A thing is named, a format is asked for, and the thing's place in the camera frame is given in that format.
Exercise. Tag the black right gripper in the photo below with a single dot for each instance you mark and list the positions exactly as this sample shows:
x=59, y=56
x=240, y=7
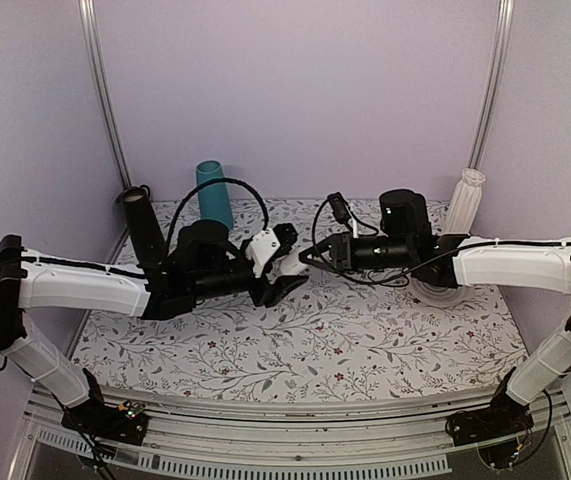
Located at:
x=341, y=252

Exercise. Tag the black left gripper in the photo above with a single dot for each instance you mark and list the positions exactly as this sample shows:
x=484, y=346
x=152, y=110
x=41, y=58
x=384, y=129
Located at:
x=271, y=295

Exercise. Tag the white earbud case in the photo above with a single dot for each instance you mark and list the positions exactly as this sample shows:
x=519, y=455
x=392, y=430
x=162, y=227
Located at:
x=291, y=265

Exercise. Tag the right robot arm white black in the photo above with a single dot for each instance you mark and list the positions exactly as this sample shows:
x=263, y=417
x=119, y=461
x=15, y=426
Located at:
x=459, y=260

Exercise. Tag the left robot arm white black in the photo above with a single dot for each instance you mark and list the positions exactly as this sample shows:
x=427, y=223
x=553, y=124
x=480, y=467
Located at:
x=161, y=286

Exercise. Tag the teal tapered vase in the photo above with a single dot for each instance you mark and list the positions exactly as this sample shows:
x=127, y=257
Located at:
x=214, y=202

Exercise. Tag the white ribbed vase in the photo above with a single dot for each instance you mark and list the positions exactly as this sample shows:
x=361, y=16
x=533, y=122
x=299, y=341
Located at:
x=464, y=203

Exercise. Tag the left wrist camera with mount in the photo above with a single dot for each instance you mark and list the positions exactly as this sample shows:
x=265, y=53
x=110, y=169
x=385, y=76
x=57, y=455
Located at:
x=260, y=250

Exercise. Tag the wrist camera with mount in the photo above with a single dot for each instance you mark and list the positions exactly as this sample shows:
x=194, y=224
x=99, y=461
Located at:
x=342, y=213
x=260, y=250

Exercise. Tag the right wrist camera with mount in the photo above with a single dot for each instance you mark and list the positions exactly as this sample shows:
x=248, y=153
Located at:
x=342, y=213

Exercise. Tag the metal front rail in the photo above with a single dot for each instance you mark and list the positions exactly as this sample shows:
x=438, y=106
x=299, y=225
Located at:
x=191, y=438

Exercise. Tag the right metal frame post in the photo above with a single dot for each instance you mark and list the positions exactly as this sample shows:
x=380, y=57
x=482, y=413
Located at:
x=496, y=67

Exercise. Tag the metal frame post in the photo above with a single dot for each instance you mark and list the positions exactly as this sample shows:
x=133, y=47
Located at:
x=90, y=29
x=496, y=67

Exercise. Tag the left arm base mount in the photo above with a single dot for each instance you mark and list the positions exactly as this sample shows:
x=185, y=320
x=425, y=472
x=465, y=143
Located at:
x=125, y=423

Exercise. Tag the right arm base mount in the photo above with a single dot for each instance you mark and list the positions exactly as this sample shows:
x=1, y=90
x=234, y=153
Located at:
x=503, y=416

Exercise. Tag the left metal frame post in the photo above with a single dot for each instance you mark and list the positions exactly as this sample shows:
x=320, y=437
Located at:
x=90, y=29

